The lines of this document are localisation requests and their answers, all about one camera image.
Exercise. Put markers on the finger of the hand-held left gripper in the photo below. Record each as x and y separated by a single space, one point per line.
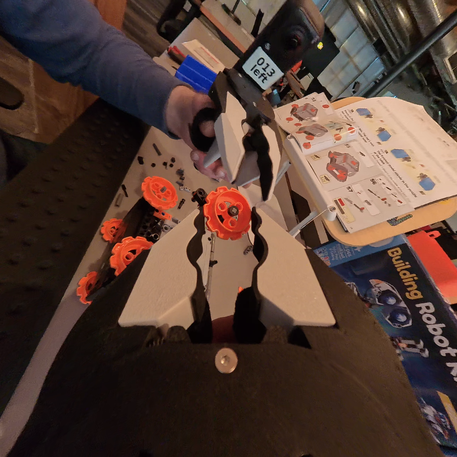
247 170
228 139

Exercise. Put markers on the blue robot kit box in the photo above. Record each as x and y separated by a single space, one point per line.
400 321

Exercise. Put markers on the black dimpled mat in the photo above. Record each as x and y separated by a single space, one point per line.
57 235

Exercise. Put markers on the orange plastic object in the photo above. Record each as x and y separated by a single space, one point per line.
432 257

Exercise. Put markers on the orange toy gear wheel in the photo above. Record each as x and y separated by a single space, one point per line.
87 285
112 228
228 212
130 251
158 191

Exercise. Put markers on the wooden book stand white base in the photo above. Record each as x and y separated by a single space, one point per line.
400 230

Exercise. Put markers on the blue plastic bin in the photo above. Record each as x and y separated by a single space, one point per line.
194 75

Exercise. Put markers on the person's left hand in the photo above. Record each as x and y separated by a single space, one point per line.
182 107

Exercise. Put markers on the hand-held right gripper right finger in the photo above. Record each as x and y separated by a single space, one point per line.
296 293

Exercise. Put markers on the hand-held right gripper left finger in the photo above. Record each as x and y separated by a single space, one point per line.
157 293

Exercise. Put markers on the black grey toy robot vehicle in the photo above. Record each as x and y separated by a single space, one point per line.
151 227

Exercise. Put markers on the printed instruction manual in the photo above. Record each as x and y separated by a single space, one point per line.
371 157

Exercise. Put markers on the person's left forearm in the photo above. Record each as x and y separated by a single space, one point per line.
86 50

